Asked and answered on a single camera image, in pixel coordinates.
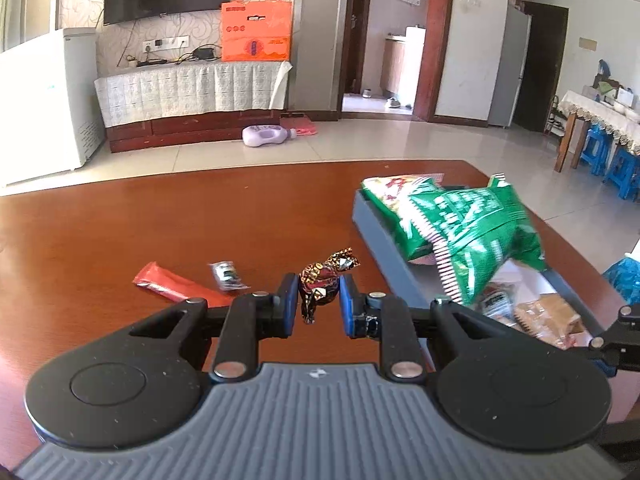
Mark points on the blue plastic bag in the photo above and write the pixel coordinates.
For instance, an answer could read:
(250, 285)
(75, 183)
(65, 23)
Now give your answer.
(625, 280)

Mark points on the white wall outlet strip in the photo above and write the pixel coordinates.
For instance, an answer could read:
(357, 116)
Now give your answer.
(165, 42)

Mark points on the brown snack packet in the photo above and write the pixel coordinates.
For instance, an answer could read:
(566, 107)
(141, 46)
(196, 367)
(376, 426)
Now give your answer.
(547, 317)

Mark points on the brown wooden door frame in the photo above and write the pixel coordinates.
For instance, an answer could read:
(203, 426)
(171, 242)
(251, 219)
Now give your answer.
(442, 40)

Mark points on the blue plastic stool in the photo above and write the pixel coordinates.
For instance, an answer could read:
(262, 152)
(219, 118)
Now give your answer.
(596, 150)
(625, 172)

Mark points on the dark wooden tv cabinet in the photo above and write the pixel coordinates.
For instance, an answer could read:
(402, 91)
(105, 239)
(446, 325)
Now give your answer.
(190, 130)

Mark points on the orange cardboard box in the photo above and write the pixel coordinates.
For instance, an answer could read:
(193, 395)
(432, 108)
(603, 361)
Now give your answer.
(256, 30)

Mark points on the dining table with lace cloth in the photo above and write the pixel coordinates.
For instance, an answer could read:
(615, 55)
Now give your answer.
(600, 115)

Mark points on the grey storage box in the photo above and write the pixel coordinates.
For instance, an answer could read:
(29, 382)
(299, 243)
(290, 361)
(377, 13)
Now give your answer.
(385, 255)

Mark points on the red snack packet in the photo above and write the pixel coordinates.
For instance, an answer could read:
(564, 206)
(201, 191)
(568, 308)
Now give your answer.
(175, 285)

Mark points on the green striped-edge snack bag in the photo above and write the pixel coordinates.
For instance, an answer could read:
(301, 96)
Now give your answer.
(475, 230)

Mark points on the beige wall sign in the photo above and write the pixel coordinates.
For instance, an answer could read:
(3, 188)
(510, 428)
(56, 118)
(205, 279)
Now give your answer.
(588, 43)

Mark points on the white chest freezer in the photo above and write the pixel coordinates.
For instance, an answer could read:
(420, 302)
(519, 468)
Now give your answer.
(45, 110)

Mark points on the brown foil candy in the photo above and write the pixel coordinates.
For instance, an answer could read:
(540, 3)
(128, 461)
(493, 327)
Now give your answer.
(322, 280)

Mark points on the white appliance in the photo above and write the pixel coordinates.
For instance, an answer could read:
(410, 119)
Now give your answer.
(415, 65)

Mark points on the silver refrigerator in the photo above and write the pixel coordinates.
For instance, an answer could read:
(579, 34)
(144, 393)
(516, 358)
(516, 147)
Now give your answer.
(507, 65)

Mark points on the black power adapter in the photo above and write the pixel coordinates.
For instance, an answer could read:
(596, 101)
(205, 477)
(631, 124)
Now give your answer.
(204, 53)

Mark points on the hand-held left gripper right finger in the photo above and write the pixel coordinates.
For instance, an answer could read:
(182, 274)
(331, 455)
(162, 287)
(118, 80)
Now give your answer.
(349, 310)

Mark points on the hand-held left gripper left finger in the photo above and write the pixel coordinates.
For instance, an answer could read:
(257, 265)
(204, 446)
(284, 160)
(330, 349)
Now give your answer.
(286, 310)

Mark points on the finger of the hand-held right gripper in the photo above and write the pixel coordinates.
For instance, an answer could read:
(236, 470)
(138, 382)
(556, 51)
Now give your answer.
(617, 345)

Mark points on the dark wooden door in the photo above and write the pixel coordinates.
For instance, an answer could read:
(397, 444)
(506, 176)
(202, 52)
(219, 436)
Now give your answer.
(547, 67)

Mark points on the white paper sheet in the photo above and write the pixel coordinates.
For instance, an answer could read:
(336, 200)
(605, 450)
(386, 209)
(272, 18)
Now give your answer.
(525, 277)

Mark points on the purple plastic bottle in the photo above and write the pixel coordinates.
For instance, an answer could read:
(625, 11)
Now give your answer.
(265, 136)

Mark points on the wooden kitchen cabinet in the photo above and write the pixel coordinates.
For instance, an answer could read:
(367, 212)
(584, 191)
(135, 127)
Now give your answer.
(394, 65)

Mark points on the green red-print snack bag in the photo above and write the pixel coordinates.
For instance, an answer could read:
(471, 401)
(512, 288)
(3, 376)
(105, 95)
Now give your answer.
(395, 205)

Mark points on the pale patterned table cloth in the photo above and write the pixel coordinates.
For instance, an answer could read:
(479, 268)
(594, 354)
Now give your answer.
(185, 92)

